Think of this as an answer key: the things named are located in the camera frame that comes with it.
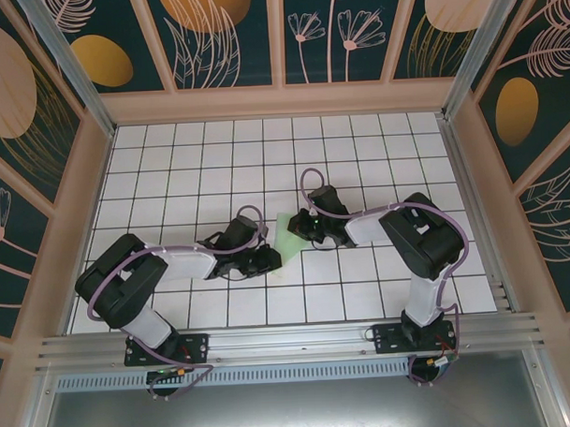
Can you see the light green cloth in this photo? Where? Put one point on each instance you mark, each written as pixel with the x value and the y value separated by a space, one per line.
pixel 288 244

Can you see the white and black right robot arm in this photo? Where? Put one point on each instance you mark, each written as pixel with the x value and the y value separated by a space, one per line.
pixel 365 227

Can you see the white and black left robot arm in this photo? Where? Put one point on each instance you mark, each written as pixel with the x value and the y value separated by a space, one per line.
pixel 188 263

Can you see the grey metal sheet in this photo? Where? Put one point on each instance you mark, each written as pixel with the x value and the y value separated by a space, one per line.
pixel 292 410

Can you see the small electronics board with connector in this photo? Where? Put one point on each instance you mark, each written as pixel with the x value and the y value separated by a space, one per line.
pixel 166 373
pixel 440 362

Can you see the long aluminium mounting rail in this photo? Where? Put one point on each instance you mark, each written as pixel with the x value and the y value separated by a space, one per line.
pixel 289 340

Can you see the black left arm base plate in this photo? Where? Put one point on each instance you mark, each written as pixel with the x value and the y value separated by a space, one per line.
pixel 196 348

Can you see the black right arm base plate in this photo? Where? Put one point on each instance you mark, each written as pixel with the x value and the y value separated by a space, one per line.
pixel 387 343

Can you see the aluminium side rail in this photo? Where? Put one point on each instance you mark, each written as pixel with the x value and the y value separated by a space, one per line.
pixel 470 193

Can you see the aluminium corner post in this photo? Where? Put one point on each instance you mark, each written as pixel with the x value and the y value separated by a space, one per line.
pixel 71 61
pixel 475 47

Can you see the aluminium frame bar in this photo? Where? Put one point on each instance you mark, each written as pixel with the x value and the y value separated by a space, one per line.
pixel 34 423
pixel 549 391

